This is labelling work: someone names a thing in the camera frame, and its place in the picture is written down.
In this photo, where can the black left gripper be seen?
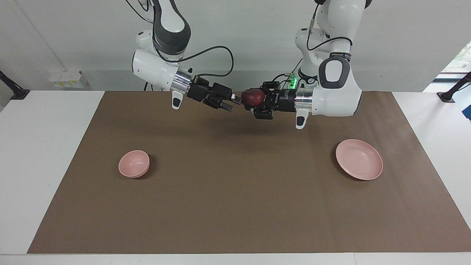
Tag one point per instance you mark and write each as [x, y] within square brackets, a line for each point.
[285, 100]

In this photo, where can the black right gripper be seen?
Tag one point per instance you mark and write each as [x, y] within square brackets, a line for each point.
[206, 92]

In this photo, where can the red apple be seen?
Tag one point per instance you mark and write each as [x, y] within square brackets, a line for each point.
[253, 97]

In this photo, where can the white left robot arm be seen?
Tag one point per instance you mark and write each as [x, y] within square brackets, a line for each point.
[338, 92]

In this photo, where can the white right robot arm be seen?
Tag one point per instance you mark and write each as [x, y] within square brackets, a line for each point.
[154, 70]

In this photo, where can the pink bowl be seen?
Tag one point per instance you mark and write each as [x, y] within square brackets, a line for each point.
[133, 163]

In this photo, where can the pink plate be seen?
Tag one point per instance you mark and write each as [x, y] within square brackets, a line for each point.
[358, 159]

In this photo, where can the brown table mat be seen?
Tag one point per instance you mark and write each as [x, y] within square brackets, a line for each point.
[239, 184]

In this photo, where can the black clamp stand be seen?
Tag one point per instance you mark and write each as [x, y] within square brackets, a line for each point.
[18, 94]
[447, 96]

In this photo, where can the bright window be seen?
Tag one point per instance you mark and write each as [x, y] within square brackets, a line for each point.
[461, 59]

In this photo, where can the blue object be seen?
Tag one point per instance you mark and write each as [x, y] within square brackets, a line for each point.
[468, 112]

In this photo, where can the white wall socket box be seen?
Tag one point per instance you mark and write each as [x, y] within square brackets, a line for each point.
[68, 79]

